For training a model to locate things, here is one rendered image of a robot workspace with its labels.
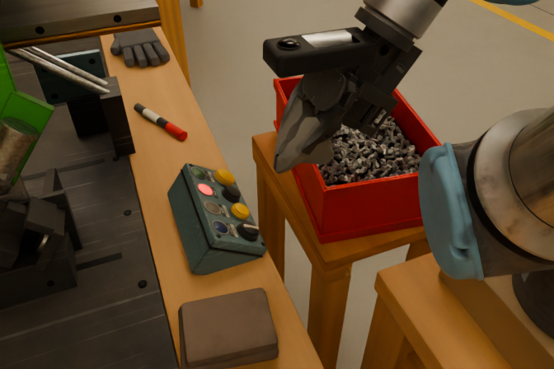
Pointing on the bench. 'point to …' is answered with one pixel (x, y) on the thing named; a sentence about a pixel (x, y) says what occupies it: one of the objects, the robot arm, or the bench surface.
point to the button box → (207, 235)
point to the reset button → (240, 210)
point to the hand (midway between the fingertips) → (277, 161)
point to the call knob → (249, 230)
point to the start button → (224, 176)
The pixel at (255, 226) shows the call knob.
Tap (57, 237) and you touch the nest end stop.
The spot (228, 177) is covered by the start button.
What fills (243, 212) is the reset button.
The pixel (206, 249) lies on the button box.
